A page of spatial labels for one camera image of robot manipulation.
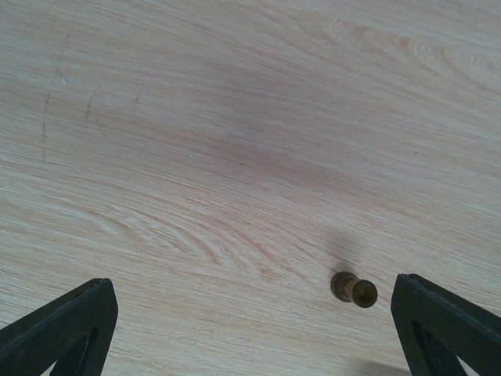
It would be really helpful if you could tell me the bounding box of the dark chess piece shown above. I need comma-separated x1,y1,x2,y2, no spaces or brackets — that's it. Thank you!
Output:
330,271,378,309

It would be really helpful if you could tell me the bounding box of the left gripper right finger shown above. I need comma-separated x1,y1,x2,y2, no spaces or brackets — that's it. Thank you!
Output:
391,274,500,375

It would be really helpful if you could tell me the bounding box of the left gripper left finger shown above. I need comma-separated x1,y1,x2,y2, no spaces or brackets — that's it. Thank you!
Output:
1,278,118,375

